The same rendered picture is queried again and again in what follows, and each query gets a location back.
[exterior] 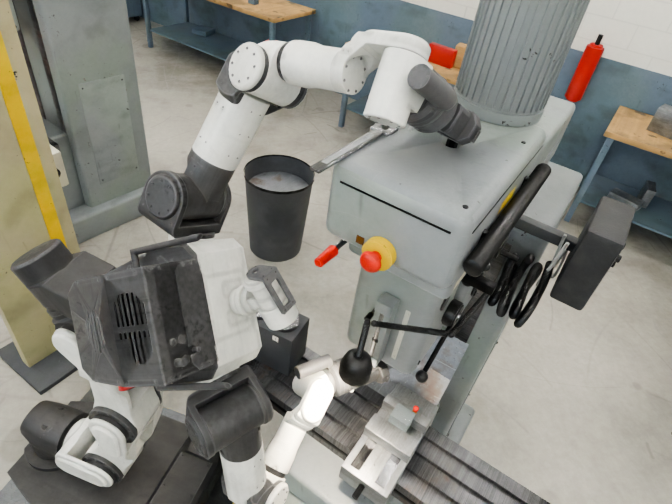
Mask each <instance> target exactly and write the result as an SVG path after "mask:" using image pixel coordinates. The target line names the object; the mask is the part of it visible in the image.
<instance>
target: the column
mask: <svg viewBox="0 0 672 504"><path fill-rule="evenodd" d="M547 164H548V165H549V166H550V167H551V174H550V175H549V177H548V178H547V180H546V181H545V183H544V184H543V185H542V187H541V188H540V190H539V191H538V193H537V194H536V196H535V197H534V199H533V200H532V201H531V203H530V204H529V206H528V207H527V209H526V210H525V212H524V213H523V215H525V216H528V217H530V218H532V219H535V220H537V221H539V222H542V223H544V224H546V225H549V226H551V227H554V228H557V227H558V225H559V223H560V221H561V219H562V217H563V215H564V213H565V212H566V210H567V208H568V206H569V204H570V202H571V200H572V198H573V196H574V195H575V193H576V191H577V189H578V187H579V185H580V183H581V181H582V179H583V176H582V174H581V173H579V172H576V171H574V170H571V169H568V168H566V167H563V166H560V165H558V164H555V163H552V162H550V161H549V162H548V163H547ZM548 244H549V242H547V241H545V240H543V239H540V238H538V237H536V236H533V235H531V234H529V233H527V232H524V231H522V230H520V229H518V228H515V227H514V228H513V229H512V230H511V232H510V237H509V239H508V241H507V243H506V245H505V246H504V248H503V249H502V250H504V251H507V252H509V253H511V254H512V253H517V254H518V255H519V257H520V259H519V260H518V261H517V262H515V264H517V266H518V267H517V269H518V268H519V266H520V264H521V262H522V261H523V260H524V258H525V257H526V256H527V255H528V254H533V255H534V256H535V259H534V261H533V263H532V264H530V265H529V266H528V268H527V270H526V271H525V273H524V275H523V276H522V278H521V279H520V283H519V284H518V286H517V289H516V290H515V293H514V295H513V298H512V300H511V303H510V306H509V308H508V311H507V313H506V314H505V316H503V317H499V316H497V314H496V309H497V305H498V302H499V301H498V302H497V303H496V305H495V306H489V305H488V299H489V297H490V295H489V297H488V298H487V299H486V301H485V302H484V303H483V304H482V305H481V306H480V307H479V309H478V310H477V311H476V312H475V313H474V314H473V316H472V317H471V318H470V319H469V320H468V321H467V323H466V324H465V325H464V326H463V327H462V328H461V329H460V331H459V332H458V333H457V334H456V335H455V336H454V337H456V338H457V339H459V340H461V341H463V342H465V343H467V344H469V346H468V348H467V349H466V351H465V353H464V355H463V357H462V359H461V361H460V363H459V365H458V367H457V369H456V371H455V373H454V375H453V376H452V378H451V380H450V382H449V384H448V386H447V388H446V390H445V391H444V393H443V395H442V397H441V399H440V401H439V409H438V411H437V414H436V416H435V418H434V420H433V422H432V424H431V427H432V428H434V429H435V430H437V431H438V432H440V433H442V434H443V435H445V436H446V437H447V436H448V435H449V434H448V433H449V431H450V429H451V427H452V426H453V424H454V422H455V420H456V418H457V416H458V414H459V413H460V411H461V409H462V407H463V405H464V403H465V401H466V400H467V398H468V396H470V392H471V390H472V388H473V386H474V385H475V383H476V381H477V379H478V377H479V375H480V373H481V371H482V370H483V368H484V366H485V364H486V362H487V360H488V358H489V356H490V355H491V353H492V351H493V349H494V347H495V345H496V344H497V343H498V340H499V338H500V336H501V334H502V332H503V330H504V328H505V326H506V325H507V323H508V321H509V319H510V318H509V316H508V315H509V310H510V307H511V305H512V303H513V301H514V300H515V298H516V296H517V294H518V293H519V292H520V289H521V286H522V285H523V282H524V280H525V278H526V276H527V274H528V272H529V270H530V268H531V267H532V266H533V265H534V264H535V263H536V262H539V260H540V259H541V257H542V255H543V253H544V251H545V249H546V247H547V245H548ZM507 259H508V258H507V257H505V256H502V255H500V254H499V255H498V256H497V258H494V257H493V258H492V260H491V261H490V264H491V268H490V270H488V271H484V275H483V276H484V277H486V278H488V279H490V280H492V281H494V282H496V283H498V280H499V279H500V278H499V277H500V276H501V273H502V270H503V267H504V266H505V263H506V261H507ZM476 291H477V293H476V295H475V296H473V297H472V298H471V300H470V301H469V303H468V304H467V306H466V307H465V309H464V310H463V312H462V314H461V316H460V318H459V320H460V319H461V318H462V317H463V315H464V314H465V313H466V312H467V311H468V310H469V309H470V307H472V305H473V304H474V303H475V302H476V301H477V300H478V298H479V297H480V296H481V295H482V294H483V293H484V292H482V291H480V290H478V289H476ZM459 320H458V321H459Z"/></svg>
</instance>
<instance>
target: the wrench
mask: <svg viewBox="0 0 672 504"><path fill-rule="evenodd" d="M383 126H384V125H382V124H379V123H376V124H374V125H373V126H371V127H370V130H372V131H370V132H368V133H367V134H365V135H363V136H361V137H360V138H358V139H356V140H355V141H353V142H351V143H349V144H348V145H346V146H344V147H342V148H341V149H339V150H337V151H336V152H334V153H332V154H330V155H329V156H327V157H325V158H324V159H322V160H320V161H318V162H317V163H315V164H313V165H311V166H310V170H312V171H314V172H316V173H318V174H320V173H322V172H323V171H325V170H327V169H328V168H330V167H331V166H333V165H335V164H336V163H338V162H340V161H341V160H343V159H344V158H346V157H348V156H349V155H351V154H353V153H354V152H356V151H358V150H359V149H361V148H362V147H364V146H366V145H367V144H369V143H371V142H372V141H374V140H376V139H377V138H379V137H380V136H382V135H384V136H386V137H388V136H389V135H392V134H394V133H395V132H397V131H398V129H397V128H392V127H391V128H389V129H388V130H387V131H386V130H384V129H382V128H381V127H383Z"/></svg>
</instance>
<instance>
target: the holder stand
mask: <svg viewBox="0 0 672 504"><path fill-rule="evenodd" d="M256 317H257V322H258V327H259V333H260V338H261V343H262V347H261V349H260V351H259V353H258V355H257V357H256V358H255V360H257V361H259V362H261V363H263V364H265V365H267V366H269V367H271V368H273V369H275V370H277V371H278V372H280V373H282V374H284V375H286V376H289V375H290V374H291V372H292V371H293V369H294V367H295V366H296V365H297V364H298V362H299V361H300V360H301V358H302V357H303V355H304V354H305V350H306V343H307V335H308V328H309V320H310V318H308V317H306V316H304V315H302V314H300V313H298V316H297V318H296V319H295V321H294V322H293V323H292V324H290V325H289V326H287V327H285V328H283V329H280V330H271V329H269V327H268V326H267V324H266V322H265V321H264V319H263V318H262V316H261V314H260V313H259V311H257V312H256Z"/></svg>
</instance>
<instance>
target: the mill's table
mask: <svg viewBox="0 0 672 504"><path fill-rule="evenodd" d="M318 357H320V355H319V354H317V353H315V352H314V351H312V350H311V349H309V348H308V347H306V350H305V354H304V355H303V357H302V358H301V360H300V361H299V362H298V364H297V365H300V364H303V363H305V362H308V361H310V360H313V359H315V358H318ZM245 365H248V366H250V368H251V369H252V371H253V372H254V374H255V375H256V377H257V378H258V380H259V381H260V383H261V384H262V386H263V388H264V389H265V391H266V392H267V394H268V396H269V398H270V401H271V403H272V407H273V409H274V410H275V411H277V412H278V413H279V414H281V415H282V416H283V417H285V415H286V413H287V411H290V412H291V411H292V410H294V409H295V408H296V407H297V406H298V405H299V404H300V402H301V400H302V397H300V396H298V395H297V394H296V393H295V392H294V391H293V387H292V383H293V379H294V377H295V376H296V375H295V371H294V369H293V371H292V372H291V374H290V375H289V376H286V375H284V374H282V373H280V372H278V371H277V370H275V369H273V368H271V367H269V366H267V365H265V364H263V363H261V362H259V361H257V360H255V359H253V360H251V361H249V362H246V363H244V364H242V365H240V366H239V368H241V367H243V366H245ZM297 365H296V366H297ZM384 399H385V397H384V396H382V395H381V394H379V393H378V392H376V391H375V390H373V389H371V388H370V387H368V386H367V385H363V386H360V387H358V388H356V389H354V391H353V392H350V391H349V392H347V393H345V394H343V395H341V396H338V397H336V396H334V395H333V397H332V399H331V401H330V403H329V405H328V408H327V410H326V412H325V414H324V416H323V418H322V420H321V422H320V424H319V425H318V426H316V427H313V429H311V430H309V431H306V433H307V434H308V435H310V436H311V437H312V438H314V439H315V440H316V441H318V442H319V443H321V444H322V445H323V446H325V447H326V448H327V449H329V450H330V451H332V452H333V453H334V454H336V455H337V456H339V457H340V458H341V459H343V460H344V461H345V459H346V458H347V456H348V455H349V454H350V452H351V451H352V449H353V448H354V446H355V445H356V443H357V442H358V441H359V439H360V438H361V436H362V435H363V432H364V429H365V426H366V425H367V424H368V422H369V421H370V419H371V418H372V416H373V415H374V414H375V413H376V414H377V413H378V411H379V410H380V409H381V407H382V404H383V401H384ZM391 495H392V496H394V497H395V498H396V499H398V500H399V501H401V502H402V503H403V504H550V503H549V502H547V501H546V500H544V499H543V498H541V497H540V496H538V495H536V494H535V493H533V492H532V491H530V490H529V489H527V488H526V487H524V486H522V485H521V484H519V483H518V482H516V481H515V480H513V479H512V478H510V477H508V476H507V475H505V474H504V473H502V472H501V471H499V470H498V469H496V468H494V467H493V466H491V465H490V464H488V463H487V462H485V461H484V460H482V459H480V458H479V457H477V456H476V455H474V454H473V453H471V452H470V451H468V450H466V449H465V448H463V447H462V446H460V445H459V444H457V443H456V442H454V441H452V440H451V439H449V438H448V437H446V436H445V435H443V434H442V433H440V432H438V431H437V430H435V429H434V428H432V427H431V426H429V428H428V430H427V432H426V433H425V435H424V437H423V439H422V440H421V442H420V444H419V446H418V447H417V449H416V451H415V453H414V455H413V456H412V458H411V460H410V462H409V463H408V465H407V467H406V469H405V470H404V472H403V474H402V476H401V477H400V479H399V481H398V483H397V484H396V486H395V488H394V490H393V491H392V493H391Z"/></svg>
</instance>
